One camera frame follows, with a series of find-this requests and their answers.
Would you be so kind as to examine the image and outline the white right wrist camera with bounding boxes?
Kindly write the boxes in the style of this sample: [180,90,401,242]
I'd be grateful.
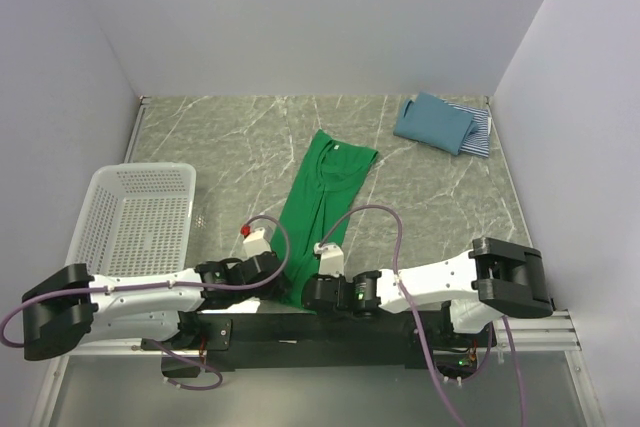
[314,242,344,277]

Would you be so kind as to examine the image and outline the white plastic laundry basket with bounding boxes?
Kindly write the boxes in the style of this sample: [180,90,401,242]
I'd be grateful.
[65,162,196,277]

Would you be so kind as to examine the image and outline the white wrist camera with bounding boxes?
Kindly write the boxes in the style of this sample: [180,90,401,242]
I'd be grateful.
[314,242,344,277]
[240,224,273,258]

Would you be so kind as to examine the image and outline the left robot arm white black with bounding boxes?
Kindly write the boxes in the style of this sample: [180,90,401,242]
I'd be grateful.
[22,251,291,361]

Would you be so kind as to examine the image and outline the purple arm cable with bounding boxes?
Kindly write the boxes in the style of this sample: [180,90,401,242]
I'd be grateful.
[0,214,292,391]
[319,204,526,427]

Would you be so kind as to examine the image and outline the blue white striped tank top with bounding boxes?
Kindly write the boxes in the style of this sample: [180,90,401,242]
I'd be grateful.
[451,103,491,158]

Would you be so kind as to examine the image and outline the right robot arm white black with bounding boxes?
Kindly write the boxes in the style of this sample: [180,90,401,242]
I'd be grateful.
[301,237,554,346]

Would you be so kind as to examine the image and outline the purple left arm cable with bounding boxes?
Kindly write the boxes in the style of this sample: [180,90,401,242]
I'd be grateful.
[0,214,292,391]

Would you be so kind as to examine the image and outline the green tank top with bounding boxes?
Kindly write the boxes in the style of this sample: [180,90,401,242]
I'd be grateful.
[271,130,378,308]

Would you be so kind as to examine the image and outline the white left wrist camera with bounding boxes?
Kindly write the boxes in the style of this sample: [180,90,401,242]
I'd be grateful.
[240,224,273,258]

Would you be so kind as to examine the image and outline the teal blue tank top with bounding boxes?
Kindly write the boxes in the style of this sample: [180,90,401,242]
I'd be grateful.
[393,93,479,155]

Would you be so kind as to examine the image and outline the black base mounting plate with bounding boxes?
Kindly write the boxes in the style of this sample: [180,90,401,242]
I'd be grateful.
[139,310,501,379]

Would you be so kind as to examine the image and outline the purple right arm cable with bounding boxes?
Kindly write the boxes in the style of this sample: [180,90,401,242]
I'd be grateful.
[319,204,526,427]

